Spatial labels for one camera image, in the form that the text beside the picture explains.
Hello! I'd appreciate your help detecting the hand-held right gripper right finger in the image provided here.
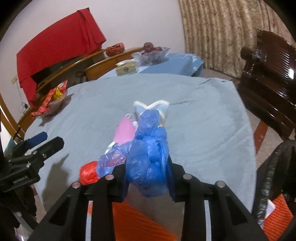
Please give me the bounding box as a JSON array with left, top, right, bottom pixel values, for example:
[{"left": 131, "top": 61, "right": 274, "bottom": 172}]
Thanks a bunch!
[{"left": 166, "top": 155, "right": 270, "bottom": 241}]

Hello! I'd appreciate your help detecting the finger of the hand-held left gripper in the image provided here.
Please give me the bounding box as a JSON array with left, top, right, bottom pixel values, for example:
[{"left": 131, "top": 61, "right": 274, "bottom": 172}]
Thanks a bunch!
[
  {"left": 14, "top": 132, "right": 48, "bottom": 154},
  {"left": 9, "top": 136, "right": 65, "bottom": 172}
]

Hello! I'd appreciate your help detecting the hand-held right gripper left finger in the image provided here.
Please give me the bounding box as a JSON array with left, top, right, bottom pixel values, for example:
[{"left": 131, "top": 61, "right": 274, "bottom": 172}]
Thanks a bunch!
[{"left": 29, "top": 162, "right": 130, "bottom": 241}]

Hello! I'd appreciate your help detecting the translucent blue plastic bag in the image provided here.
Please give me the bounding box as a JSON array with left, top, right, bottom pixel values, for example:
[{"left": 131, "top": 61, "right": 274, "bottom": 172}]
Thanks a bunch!
[{"left": 97, "top": 141, "right": 133, "bottom": 179}]

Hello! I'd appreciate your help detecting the small red plastic bag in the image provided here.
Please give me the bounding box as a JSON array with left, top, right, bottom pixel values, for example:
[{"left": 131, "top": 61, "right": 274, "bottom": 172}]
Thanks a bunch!
[{"left": 80, "top": 161, "right": 100, "bottom": 185}]

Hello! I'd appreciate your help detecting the pink packet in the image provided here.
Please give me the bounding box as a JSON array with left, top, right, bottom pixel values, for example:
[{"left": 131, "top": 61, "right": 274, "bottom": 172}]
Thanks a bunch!
[{"left": 114, "top": 115, "right": 137, "bottom": 144}]

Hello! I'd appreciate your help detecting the white paper cup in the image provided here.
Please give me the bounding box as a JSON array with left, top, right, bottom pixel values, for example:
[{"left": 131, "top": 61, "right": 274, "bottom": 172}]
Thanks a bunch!
[
  {"left": 134, "top": 100, "right": 149, "bottom": 121},
  {"left": 148, "top": 100, "right": 170, "bottom": 128}
]

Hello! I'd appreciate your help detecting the trash bin with black liner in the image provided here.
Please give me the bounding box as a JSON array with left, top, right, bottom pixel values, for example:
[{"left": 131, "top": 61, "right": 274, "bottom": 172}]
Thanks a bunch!
[{"left": 251, "top": 139, "right": 296, "bottom": 241}]

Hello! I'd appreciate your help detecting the long orange foam net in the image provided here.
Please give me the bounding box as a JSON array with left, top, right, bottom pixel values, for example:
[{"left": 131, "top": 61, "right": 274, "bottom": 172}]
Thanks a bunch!
[{"left": 262, "top": 194, "right": 294, "bottom": 237}]

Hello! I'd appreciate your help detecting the red snack packet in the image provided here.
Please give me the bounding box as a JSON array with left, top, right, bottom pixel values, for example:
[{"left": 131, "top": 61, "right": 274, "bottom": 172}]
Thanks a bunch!
[
  {"left": 31, "top": 105, "right": 50, "bottom": 117},
  {"left": 44, "top": 90, "right": 57, "bottom": 106},
  {"left": 57, "top": 79, "right": 68, "bottom": 92}
]

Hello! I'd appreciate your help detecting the glass snack bowl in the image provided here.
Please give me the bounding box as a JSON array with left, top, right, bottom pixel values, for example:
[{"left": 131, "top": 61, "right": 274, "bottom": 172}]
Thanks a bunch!
[{"left": 31, "top": 89, "right": 68, "bottom": 118}]

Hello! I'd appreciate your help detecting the black television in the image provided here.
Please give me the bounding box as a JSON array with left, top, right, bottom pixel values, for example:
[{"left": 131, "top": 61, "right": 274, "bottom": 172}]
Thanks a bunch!
[{"left": 31, "top": 58, "right": 70, "bottom": 84}]

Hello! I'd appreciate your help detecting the grey blanket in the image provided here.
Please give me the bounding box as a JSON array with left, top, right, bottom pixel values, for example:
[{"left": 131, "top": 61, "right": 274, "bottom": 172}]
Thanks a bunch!
[{"left": 23, "top": 74, "right": 257, "bottom": 241}]

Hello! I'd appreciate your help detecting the red cloth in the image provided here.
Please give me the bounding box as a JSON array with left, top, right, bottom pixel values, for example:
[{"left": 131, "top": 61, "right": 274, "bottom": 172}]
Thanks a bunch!
[{"left": 16, "top": 8, "right": 107, "bottom": 106}]

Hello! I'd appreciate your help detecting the tissue box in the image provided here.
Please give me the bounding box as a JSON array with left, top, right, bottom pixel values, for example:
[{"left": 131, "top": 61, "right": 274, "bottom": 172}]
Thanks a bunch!
[{"left": 116, "top": 59, "right": 138, "bottom": 76}]

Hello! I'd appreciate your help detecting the blue tablecloth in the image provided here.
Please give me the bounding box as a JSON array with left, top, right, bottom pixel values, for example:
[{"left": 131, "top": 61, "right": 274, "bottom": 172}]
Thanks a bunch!
[{"left": 97, "top": 53, "right": 205, "bottom": 80}]

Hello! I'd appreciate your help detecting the glass fruit bowl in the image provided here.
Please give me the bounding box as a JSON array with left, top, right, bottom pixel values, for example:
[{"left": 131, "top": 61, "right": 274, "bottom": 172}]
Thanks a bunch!
[{"left": 132, "top": 46, "right": 170, "bottom": 65}]

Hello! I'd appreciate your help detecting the dark wooden armchair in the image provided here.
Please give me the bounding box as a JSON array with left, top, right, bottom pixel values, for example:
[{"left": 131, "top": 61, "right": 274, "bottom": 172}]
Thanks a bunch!
[{"left": 238, "top": 29, "right": 296, "bottom": 142}]

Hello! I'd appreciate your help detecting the floral beige curtain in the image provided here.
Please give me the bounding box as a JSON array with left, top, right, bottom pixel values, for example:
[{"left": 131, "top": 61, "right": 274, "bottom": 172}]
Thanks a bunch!
[{"left": 178, "top": 0, "right": 296, "bottom": 78}]

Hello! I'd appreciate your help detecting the red plastic bag with handles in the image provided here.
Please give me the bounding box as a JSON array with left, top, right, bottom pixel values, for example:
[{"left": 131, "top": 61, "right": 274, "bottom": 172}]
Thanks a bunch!
[{"left": 106, "top": 42, "right": 125, "bottom": 56}]

